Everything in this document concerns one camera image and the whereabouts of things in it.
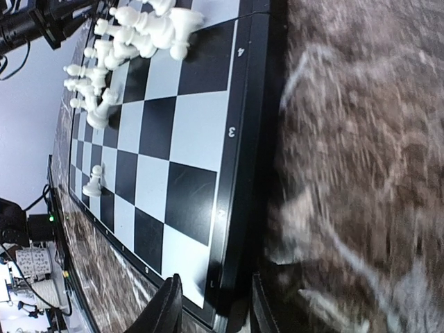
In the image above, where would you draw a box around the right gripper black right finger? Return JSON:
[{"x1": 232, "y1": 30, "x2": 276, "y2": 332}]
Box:
[{"x1": 250, "y1": 273, "x2": 294, "y2": 332}]

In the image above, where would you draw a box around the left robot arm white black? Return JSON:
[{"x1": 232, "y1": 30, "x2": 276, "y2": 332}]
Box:
[{"x1": 1, "y1": 0, "x2": 114, "y2": 81}]

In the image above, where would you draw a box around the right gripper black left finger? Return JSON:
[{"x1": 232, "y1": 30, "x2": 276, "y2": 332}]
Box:
[{"x1": 130, "y1": 273, "x2": 182, "y2": 333}]

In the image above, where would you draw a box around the black grey chessboard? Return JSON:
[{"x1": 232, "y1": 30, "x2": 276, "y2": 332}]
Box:
[{"x1": 69, "y1": 1, "x2": 287, "y2": 332}]

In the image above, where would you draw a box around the white pawn f file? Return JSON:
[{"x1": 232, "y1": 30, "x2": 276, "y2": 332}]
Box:
[{"x1": 82, "y1": 165, "x2": 103, "y2": 197}]

